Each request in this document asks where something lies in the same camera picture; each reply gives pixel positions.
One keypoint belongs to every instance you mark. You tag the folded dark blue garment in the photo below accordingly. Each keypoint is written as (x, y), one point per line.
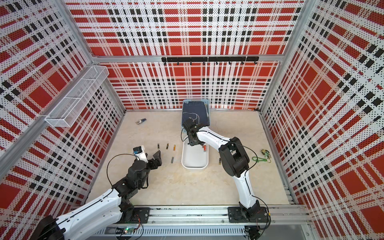
(196, 111)

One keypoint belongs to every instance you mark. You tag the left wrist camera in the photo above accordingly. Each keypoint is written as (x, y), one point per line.
(140, 154)

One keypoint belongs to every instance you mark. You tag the white plastic storage tray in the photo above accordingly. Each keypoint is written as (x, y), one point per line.
(194, 158)

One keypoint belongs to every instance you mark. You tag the black hook rail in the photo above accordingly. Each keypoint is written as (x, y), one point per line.
(209, 59)

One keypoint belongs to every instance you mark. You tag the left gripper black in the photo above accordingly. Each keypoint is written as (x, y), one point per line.
(157, 159)

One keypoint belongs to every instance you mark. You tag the white wire mesh shelf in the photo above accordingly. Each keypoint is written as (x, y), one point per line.
(73, 103)

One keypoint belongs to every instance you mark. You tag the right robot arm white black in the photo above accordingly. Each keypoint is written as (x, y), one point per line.
(235, 162)

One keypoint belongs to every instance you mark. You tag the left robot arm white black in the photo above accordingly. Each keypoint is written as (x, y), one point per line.
(105, 210)

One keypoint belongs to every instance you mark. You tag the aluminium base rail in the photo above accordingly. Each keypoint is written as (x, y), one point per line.
(287, 222)

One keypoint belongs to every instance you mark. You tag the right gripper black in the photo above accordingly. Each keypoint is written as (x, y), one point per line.
(191, 142)

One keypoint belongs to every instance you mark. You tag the small toy figure keychain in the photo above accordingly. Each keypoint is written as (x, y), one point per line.
(139, 122)

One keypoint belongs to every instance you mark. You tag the light blue perforated basket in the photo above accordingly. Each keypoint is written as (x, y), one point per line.
(196, 111)

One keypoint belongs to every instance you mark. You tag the green circuit board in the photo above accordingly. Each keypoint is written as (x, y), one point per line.
(125, 231)

